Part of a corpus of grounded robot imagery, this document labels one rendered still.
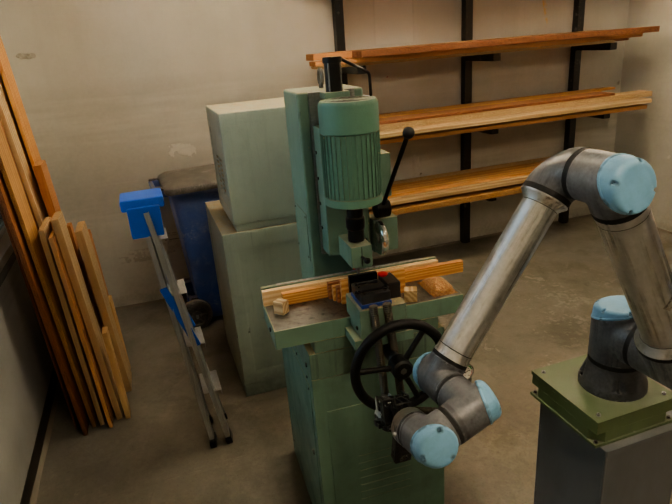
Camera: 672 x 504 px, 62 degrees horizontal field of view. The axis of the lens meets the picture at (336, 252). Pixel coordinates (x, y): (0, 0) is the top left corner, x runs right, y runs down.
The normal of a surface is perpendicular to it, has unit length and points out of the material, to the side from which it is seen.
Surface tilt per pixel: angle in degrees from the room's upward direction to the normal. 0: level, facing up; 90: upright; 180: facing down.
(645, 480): 90
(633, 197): 84
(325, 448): 90
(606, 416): 1
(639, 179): 84
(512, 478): 0
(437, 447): 72
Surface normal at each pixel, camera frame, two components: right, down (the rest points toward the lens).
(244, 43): 0.33, 0.31
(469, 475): -0.07, -0.93
